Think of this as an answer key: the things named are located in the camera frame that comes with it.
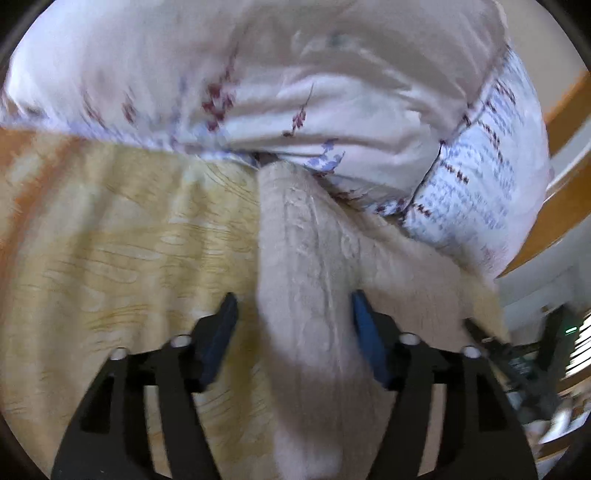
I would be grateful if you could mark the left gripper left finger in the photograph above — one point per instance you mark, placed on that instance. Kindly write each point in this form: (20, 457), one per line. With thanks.
(107, 437)

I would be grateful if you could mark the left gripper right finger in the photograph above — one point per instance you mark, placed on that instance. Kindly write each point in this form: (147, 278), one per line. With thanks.
(450, 418)

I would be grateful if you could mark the beige cable knit sweater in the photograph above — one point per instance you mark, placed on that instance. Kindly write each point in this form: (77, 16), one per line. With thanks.
(331, 414)

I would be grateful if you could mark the white blue patterned pillow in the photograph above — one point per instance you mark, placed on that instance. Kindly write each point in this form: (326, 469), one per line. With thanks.
(481, 197)

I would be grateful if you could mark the yellow orange patterned bedsheet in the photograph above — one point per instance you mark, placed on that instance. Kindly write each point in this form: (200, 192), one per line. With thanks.
(105, 246)

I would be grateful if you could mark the wooden wardrobe with glass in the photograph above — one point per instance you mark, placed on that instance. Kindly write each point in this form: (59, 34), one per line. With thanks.
(567, 201)

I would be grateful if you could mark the pink floral pillow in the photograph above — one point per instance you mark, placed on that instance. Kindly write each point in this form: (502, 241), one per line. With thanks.
(361, 92)

